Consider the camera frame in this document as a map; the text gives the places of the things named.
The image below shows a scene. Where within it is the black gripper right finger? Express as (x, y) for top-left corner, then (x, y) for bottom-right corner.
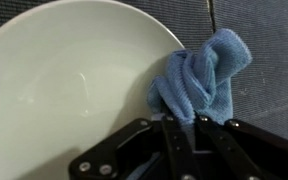
(194, 116), (288, 180)

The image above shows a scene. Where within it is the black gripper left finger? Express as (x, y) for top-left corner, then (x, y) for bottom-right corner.
(68, 116), (201, 180)

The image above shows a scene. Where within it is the blue microfiber towel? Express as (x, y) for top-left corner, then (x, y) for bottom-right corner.
(146, 28), (252, 146)

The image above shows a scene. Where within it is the white round plate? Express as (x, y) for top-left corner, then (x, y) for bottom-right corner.
(0, 0), (182, 180)

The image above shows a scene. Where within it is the dark blue placemat under plate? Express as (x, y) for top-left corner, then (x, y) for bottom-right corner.
(0, 0), (214, 51)

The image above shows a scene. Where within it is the dark blue placemat near jar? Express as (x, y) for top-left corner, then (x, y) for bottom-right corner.
(213, 0), (288, 139)

